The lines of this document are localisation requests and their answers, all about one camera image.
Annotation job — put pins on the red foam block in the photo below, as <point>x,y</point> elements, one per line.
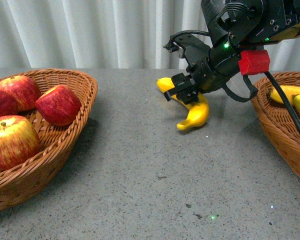
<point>254,62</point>

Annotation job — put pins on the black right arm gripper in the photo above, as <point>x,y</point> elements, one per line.
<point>208,70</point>

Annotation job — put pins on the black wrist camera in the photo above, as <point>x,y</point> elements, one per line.
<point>193,50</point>

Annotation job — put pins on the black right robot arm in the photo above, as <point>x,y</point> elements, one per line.
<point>237,31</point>

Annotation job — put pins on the right brown wicker basket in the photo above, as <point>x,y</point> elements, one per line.
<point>277,125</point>

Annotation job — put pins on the white curtain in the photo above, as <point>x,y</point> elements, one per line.
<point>112,34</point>

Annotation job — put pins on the small curved yellow banana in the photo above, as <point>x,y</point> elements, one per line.
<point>198,112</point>

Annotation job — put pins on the brown wicker basket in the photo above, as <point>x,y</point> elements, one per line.
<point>277,125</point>
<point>26,180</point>

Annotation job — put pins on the left brown wicker basket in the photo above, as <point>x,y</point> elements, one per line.
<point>26,180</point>

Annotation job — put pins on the red yellow apple front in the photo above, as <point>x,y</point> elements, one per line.
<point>19,141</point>

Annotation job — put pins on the dark red apple left edge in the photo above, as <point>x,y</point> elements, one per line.
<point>8,104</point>

